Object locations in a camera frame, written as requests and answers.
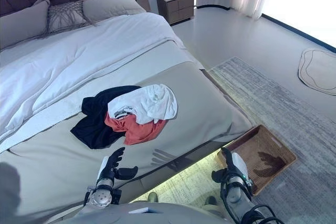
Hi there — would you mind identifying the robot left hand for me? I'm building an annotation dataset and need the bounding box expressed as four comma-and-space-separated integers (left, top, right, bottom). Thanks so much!
96, 147, 139, 182

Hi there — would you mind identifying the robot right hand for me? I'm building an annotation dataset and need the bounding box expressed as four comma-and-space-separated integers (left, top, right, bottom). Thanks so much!
212, 147, 249, 184

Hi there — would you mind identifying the brown wicker basket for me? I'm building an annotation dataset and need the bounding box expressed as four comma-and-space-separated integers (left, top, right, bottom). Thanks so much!
215, 124, 297, 196

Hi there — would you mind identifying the bed with beige cover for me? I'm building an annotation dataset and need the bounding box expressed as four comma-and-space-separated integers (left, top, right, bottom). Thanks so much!
0, 11, 254, 216

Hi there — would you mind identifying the orange-red garment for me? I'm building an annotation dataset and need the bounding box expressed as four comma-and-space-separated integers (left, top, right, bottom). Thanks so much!
104, 113, 167, 146

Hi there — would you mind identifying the black garment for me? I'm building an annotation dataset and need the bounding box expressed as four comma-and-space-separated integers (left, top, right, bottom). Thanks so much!
70, 85, 142, 150

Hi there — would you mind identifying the grey robot torso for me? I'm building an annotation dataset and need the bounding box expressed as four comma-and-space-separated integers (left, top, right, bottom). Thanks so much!
47, 201, 229, 224

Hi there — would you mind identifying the grey striped area rug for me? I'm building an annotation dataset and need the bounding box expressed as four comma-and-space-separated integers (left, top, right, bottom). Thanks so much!
131, 56, 336, 224

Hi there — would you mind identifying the white t-shirt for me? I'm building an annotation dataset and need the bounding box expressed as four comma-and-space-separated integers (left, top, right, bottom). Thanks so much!
107, 83, 179, 125

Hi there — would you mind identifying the white duvet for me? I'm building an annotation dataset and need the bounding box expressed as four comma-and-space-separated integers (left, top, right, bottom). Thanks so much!
0, 12, 187, 143

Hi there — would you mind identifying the small beige round rug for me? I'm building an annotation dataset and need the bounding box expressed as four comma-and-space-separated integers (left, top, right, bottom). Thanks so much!
297, 48, 336, 95

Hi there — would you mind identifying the grey patterned cushion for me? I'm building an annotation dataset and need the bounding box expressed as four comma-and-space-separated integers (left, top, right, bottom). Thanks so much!
47, 0, 92, 35

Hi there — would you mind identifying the beige pillow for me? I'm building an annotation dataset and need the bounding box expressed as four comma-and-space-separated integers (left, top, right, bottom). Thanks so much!
0, 0, 51, 50
82, 0, 147, 27

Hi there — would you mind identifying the brown wooden nightstand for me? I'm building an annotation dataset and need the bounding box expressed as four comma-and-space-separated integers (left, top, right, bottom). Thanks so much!
155, 0, 195, 26

